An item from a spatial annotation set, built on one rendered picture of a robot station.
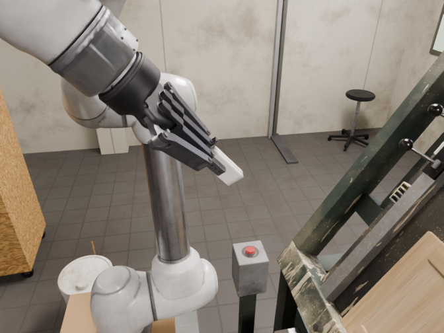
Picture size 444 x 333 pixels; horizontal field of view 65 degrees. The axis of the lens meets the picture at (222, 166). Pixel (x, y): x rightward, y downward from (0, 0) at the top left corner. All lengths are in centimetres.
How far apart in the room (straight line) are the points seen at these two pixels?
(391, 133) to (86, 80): 111
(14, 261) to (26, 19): 243
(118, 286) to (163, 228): 21
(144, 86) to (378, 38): 429
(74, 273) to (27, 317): 52
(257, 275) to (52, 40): 119
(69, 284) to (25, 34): 190
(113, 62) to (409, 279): 101
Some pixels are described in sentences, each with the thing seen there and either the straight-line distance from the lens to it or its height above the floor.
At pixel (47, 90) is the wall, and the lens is 420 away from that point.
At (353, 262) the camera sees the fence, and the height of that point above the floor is 104.
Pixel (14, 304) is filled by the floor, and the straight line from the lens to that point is 275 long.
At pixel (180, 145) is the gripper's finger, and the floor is 171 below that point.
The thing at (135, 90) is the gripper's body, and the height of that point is 178.
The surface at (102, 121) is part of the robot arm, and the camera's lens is 90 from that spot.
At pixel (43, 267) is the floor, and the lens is 291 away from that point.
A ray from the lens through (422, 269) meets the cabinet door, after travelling 116.
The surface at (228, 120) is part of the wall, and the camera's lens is 424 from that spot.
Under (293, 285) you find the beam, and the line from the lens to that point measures 145.
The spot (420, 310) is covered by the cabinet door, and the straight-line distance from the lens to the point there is 115.
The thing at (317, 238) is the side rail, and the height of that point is 95.
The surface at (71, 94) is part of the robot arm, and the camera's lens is 74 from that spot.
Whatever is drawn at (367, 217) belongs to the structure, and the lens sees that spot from 138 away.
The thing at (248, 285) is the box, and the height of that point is 81.
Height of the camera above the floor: 191
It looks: 31 degrees down
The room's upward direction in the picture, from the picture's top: straight up
